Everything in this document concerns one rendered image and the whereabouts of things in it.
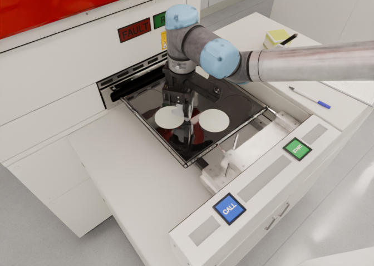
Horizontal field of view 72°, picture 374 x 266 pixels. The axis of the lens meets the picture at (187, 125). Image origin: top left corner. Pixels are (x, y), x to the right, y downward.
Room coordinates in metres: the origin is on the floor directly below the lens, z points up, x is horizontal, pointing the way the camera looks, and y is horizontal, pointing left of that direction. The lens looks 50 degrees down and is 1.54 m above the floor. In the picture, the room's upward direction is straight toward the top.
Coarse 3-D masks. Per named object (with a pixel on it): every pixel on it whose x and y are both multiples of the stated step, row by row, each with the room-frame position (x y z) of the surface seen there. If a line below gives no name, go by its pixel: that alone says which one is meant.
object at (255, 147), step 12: (264, 132) 0.52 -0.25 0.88; (276, 132) 0.52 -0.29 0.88; (288, 132) 0.52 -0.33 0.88; (252, 144) 0.47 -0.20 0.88; (264, 144) 0.47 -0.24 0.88; (240, 156) 0.43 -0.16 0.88; (252, 156) 0.43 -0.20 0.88; (216, 168) 0.39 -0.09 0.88; (204, 180) 0.35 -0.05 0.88; (216, 192) 0.31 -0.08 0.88
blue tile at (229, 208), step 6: (228, 198) 0.26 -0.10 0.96; (222, 204) 0.24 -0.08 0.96; (228, 204) 0.24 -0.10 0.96; (234, 204) 0.24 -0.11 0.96; (222, 210) 0.23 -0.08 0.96; (228, 210) 0.23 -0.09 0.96; (234, 210) 0.23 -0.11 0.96; (240, 210) 0.23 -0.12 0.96; (228, 216) 0.21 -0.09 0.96; (234, 216) 0.21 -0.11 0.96
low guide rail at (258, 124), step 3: (249, 117) 0.61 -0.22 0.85; (255, 120) 0.60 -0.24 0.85; (258, 120) 0.60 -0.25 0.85; (249, 123) 0.61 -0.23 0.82; (252, 123) 0.60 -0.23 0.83; (255, 123) 0.59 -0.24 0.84; (258, 123) 0.58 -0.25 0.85; (261, 123) 0.58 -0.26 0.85; (264, 123) 0.58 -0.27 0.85; (255, 126) 0.59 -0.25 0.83; (258, 126) 0.58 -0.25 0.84; (261, 126) 0.57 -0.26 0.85; (264, 126) 0.57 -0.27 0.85; (258, 129) 0.58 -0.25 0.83; (261, 129) 0.57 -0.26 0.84
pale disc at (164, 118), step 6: (162, 108) 0.61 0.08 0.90; (168, 108) 0.61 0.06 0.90; (174, 108) 0.61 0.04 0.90; (156, 114) 0.58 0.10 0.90; (162, 114) 0.58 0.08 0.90; (168, 114) 0.58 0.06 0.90; (156, 120) 0.55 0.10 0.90; (162, 120) 0.55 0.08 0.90; (168, 120) 0.55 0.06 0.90; (174, 120) 0.55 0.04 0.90; (180, 120) 0.55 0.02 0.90; (162, 126) 0.53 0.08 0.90; (168, 126) 0.53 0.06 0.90; (174, 126) 0.53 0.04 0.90
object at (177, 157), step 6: (126, 102) 0.63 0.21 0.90; (138, 114) 0.58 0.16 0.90; (144, 120) 0.55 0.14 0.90; (156, 132) 0.50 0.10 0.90; (156, 138) 0.48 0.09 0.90; (162, 138) 0.48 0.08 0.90; (162, 144) 0.46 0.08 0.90; (168, 144) 0.46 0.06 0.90; (168, 150) 0.44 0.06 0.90; (174, 156) 0.41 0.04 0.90; (180, 162) 0.39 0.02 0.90
